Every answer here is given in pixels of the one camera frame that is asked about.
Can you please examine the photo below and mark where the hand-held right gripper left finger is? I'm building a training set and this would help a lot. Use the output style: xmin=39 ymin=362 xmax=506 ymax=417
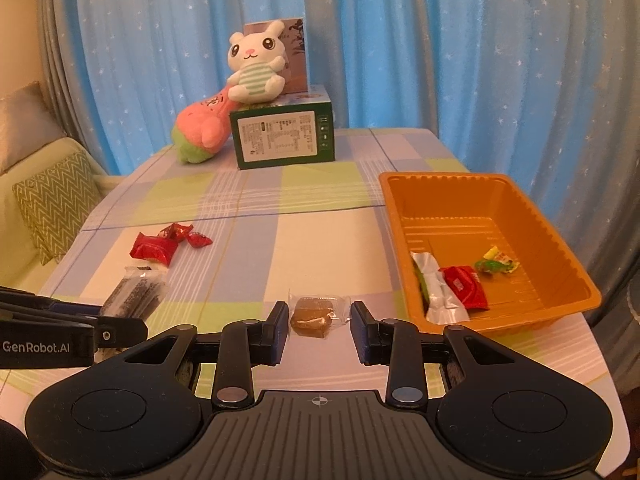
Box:
xmin=117 ymin=301 xmax=291 ymax=410

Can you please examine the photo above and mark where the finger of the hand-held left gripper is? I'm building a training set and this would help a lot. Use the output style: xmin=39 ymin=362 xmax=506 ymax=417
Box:
xmin=92 ymin=318 xmax=150 ymax=350
xmin=0 ymin=286 xmax=104 ymax=326

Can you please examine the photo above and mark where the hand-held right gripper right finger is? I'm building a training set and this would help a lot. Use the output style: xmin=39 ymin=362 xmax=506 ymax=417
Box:
xmin=351 ymin=301 xmax=521 ymax=410

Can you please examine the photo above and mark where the clear dark snack bar packet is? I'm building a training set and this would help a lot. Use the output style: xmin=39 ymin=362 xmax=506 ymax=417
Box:
xmin=125 ymin=265 xmax=171 ymax=311
xmin=100 ymin=275 xmax=151 ymax=321

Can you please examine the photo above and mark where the brown candy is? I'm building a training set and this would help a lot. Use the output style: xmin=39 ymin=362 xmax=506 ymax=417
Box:
xmin=289 ymin=288 xmax=351 ymax=338

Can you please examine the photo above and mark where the red snack packet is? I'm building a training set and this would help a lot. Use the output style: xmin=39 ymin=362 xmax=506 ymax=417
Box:
xmin=131 ymin=232 xmax=181 ymax=267
xmin=439 ymin=265 xmax=490 ymax=311

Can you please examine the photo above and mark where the silver foil pouch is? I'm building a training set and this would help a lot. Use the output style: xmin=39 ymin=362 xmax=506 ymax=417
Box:
xmin=411 ymin=251 xmax=471 ymax=324

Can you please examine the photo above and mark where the orange plastic tray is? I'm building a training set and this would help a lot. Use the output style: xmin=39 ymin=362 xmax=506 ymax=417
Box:
xmin=378 ymin=171 xmax=602 ymax=337

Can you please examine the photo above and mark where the yellow green candy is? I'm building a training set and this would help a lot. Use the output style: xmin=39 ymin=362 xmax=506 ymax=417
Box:
xmin=482 ymin=245 xmax=519 ymax=271

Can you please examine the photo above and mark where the light green sofa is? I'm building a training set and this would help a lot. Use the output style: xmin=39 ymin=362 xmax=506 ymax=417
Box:
xmin=0 ymin=137 xmax=128 ymax=301

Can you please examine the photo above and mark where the green zigzag cushion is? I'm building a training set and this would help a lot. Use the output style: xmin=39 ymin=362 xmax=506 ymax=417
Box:
xmin=12 ymin=151 xmax=105 ymax=267

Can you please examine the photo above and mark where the grey cushion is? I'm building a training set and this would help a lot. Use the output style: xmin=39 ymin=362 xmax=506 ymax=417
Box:
xmin=0 ymin=81 xmax=68 ymax=173

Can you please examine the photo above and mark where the green cardboard box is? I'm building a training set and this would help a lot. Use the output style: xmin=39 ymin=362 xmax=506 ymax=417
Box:
xmin=229 ymin=85 xmax=335 ymax=170

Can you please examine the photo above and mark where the pink star plush toy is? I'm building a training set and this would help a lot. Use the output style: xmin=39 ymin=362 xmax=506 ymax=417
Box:
xmin=171 ymin=85 xmax=241 ymax=164

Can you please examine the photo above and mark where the plain grey curtain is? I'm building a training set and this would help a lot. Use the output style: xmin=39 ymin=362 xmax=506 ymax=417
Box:
xmin=39 ymin=0 xmax=108 ymax=176

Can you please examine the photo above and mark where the white bunny plush toy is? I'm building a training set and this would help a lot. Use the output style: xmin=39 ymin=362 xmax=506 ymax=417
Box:
xmin=225 ymin=20 xmax=288 ymax=106

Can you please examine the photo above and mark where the beige printed box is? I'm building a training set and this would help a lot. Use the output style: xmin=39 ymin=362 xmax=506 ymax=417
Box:
xmin=243 ymin=17 xmax=309 ymax=96

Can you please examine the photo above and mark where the blue star curtain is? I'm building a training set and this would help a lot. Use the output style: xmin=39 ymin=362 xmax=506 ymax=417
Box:
xmin=65 ymin=0 xmax=506 ymax=177

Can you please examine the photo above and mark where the grey star curtain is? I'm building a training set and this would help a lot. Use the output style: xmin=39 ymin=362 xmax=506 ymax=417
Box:
xmin=435 ymin=0 xmax=640 ymax=311

